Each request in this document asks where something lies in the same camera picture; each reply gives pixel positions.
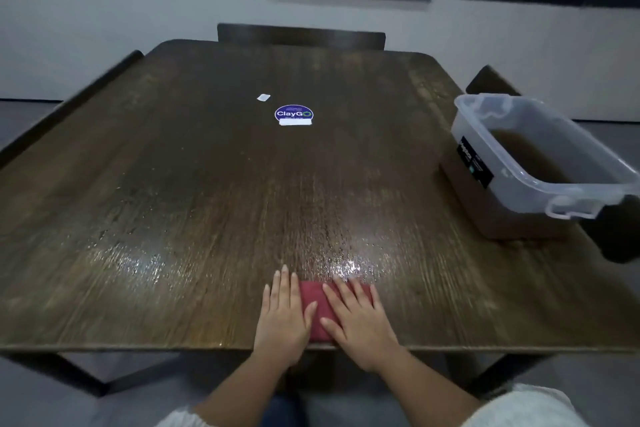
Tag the person's left hand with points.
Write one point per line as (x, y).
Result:
(283, 322)

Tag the person's right hand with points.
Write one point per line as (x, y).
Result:
(362, 327)

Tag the dark red cloth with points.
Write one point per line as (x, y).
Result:
(312, 307)

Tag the clear plastic storage bin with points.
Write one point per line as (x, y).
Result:
(510, 211)

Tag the person's dark trousers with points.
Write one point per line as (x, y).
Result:
(285, 407)

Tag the dark wooden table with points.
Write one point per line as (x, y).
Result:
(200, 171)

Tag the round blue sticker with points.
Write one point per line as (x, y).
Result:
(294, 113)

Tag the small white paper label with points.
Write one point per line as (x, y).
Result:
(264, 97)

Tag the dark wooden chair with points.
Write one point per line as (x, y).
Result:
(490, 79)
(300, 36)

